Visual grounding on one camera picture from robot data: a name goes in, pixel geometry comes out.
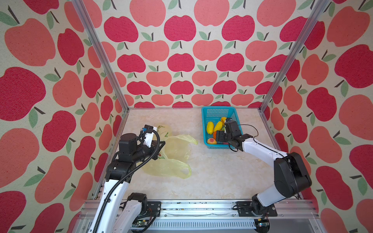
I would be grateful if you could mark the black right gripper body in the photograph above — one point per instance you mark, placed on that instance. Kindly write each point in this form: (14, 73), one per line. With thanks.
(222, 137)

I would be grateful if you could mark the orange yellow toy fruit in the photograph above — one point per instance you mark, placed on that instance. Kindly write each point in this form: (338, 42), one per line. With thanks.
(223, 120)

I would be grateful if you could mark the aluminium post left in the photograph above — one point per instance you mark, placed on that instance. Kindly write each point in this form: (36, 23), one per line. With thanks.
(83, 15)

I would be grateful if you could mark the turquoise plastic basket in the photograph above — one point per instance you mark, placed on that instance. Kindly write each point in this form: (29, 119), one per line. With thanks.
(214, 114)

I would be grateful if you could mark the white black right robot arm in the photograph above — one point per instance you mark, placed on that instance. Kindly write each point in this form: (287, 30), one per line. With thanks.
(290, 173)

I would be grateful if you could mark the aluminium post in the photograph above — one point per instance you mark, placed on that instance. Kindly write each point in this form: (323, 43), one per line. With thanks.
(311, 22)
(83, 15)

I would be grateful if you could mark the yellow plastic bag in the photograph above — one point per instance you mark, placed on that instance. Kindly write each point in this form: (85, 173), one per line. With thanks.
(173, 158)

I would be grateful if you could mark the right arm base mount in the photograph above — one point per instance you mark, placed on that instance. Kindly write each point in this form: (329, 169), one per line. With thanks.
(254, 208)

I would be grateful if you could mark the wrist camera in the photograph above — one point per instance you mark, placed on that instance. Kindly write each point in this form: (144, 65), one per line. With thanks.
(148, 137)
(231, 127)

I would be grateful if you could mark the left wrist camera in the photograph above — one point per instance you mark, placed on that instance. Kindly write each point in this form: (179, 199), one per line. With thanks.
(148, 137)

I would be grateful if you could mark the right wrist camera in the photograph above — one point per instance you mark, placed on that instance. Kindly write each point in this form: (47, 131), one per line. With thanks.
(231, 127)

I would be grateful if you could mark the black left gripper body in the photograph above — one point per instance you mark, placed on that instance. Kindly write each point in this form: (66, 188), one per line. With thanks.
(154, 146)

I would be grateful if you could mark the yellow peach toy fruit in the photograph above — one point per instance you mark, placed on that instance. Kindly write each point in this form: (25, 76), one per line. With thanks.
(211, 141)

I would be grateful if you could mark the yellow toy banana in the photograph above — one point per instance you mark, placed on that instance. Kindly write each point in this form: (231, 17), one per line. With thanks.
(210, 128)
(218, 126)

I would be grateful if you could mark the aluminium post right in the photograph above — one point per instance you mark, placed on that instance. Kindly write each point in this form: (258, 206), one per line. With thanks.
(311, 22)

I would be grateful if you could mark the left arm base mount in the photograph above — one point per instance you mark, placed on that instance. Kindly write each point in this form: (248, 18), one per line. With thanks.
(147, 208)

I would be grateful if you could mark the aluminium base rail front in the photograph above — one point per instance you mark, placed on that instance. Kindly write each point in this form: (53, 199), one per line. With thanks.
(213, 216)

